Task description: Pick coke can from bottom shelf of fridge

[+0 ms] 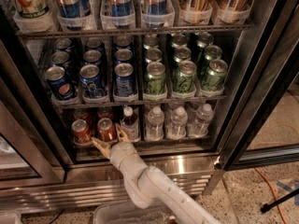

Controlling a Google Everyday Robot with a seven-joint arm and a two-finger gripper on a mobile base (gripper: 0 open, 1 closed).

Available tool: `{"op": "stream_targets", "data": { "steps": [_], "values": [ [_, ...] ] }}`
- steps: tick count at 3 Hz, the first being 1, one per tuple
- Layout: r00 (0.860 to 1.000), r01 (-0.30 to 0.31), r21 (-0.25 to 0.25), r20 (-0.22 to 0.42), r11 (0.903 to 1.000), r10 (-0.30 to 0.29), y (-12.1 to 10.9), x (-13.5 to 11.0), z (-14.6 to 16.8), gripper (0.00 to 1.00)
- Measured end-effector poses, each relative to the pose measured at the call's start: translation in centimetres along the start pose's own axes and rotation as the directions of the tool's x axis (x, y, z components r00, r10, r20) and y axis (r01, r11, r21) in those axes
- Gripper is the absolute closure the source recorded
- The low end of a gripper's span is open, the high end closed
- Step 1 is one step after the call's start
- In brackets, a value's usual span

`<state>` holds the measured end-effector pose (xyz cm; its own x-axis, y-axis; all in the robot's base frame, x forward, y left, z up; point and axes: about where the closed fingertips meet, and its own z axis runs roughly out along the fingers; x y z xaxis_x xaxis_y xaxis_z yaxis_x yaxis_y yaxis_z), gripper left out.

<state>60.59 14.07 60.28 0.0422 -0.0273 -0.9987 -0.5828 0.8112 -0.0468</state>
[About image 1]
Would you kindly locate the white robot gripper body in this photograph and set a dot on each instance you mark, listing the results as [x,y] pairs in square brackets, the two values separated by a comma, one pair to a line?
[121,153]

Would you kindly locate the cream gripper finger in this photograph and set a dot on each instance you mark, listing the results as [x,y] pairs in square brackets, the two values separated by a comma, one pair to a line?
[102,146]
[122,135]

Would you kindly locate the red coke can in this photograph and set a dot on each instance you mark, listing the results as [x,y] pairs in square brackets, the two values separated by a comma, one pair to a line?
[105,112]
[83,113]
[106,130]
[82,133]

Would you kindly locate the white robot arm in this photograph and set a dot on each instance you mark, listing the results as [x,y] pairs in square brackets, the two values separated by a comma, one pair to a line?
[146,183]

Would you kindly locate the blue pepsi can front right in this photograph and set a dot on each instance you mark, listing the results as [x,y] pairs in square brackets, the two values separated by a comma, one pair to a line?
[124,80]

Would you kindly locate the blue pepsi can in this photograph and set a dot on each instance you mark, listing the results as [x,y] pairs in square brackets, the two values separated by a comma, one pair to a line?
[124,80]
[92,80]
[93,57]
[63,59]
[124,56]
[60,83]

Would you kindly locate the green soda can front left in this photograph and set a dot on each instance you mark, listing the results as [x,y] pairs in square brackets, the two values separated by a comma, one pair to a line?
[155,78]

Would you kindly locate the green soda can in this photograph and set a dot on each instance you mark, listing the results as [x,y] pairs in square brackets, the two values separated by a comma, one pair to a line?
[214,76]
[210,52]
[184,77]
[152,55]
[155,78]
[182,54]

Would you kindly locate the blue pepsi can front middle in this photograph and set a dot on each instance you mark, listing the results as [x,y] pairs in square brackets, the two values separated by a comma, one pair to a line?
[92,80]

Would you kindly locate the blue pepsi can front left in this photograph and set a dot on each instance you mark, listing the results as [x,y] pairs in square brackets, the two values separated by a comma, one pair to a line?
[60,83]

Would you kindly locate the blue pepsi can middle right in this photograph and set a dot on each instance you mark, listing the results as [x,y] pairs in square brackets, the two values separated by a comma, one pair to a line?
[124,56]

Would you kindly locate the green soda can front middle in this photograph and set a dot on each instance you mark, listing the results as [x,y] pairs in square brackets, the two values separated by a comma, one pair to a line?
[184,77]

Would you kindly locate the blue pepsi can middle centre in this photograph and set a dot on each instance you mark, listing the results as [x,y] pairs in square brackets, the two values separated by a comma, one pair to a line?
[93,57]

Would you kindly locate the green soda can middle left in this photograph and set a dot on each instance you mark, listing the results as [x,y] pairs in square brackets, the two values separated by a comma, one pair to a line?
[152,55]

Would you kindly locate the stainless steel fridge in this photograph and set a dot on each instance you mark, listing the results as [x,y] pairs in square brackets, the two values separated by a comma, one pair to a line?
[71,177]

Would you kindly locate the blue pepsi can middle left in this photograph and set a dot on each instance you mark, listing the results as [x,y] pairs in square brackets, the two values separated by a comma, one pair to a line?
[63,59]

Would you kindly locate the green soda can middle centre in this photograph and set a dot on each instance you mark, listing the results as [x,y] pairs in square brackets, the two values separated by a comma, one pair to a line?
[182,54]

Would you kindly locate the green soda can front right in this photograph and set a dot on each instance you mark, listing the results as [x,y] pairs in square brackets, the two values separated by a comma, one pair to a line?
[214,76]

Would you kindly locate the green soda can middle right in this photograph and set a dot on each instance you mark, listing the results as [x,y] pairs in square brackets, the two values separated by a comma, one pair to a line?
[210,52]

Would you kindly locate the red bull can middle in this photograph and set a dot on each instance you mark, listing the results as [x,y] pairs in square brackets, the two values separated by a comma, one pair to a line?
[119,0]

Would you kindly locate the fridge glass door right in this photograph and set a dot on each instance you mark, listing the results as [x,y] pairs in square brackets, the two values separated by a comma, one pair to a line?
[264,68]

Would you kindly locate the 7up can top shelf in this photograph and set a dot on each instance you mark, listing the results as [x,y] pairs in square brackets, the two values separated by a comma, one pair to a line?
[31,9]

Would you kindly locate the brown drink bottle white cap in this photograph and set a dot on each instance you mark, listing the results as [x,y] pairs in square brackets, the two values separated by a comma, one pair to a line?
[130,124]

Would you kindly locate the clear water bottle left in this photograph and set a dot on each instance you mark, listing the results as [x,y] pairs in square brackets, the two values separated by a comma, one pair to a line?
[155,124]

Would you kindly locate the clear water bottle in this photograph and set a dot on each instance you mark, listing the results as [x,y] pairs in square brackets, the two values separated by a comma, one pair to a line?
[155,124]
[176,126]
[200,120]

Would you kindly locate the clear water bottle middle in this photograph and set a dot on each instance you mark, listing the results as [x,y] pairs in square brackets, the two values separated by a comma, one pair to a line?
[176,126]

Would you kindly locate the clear plastic bin on floor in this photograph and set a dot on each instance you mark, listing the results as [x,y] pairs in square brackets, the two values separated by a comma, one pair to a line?
[128,213]

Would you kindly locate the clear water bottle right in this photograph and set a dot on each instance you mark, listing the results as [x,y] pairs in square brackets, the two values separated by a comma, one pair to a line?
[200,120]

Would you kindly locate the black tripod leg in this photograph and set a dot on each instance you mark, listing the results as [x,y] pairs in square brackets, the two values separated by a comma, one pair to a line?
[268,206]

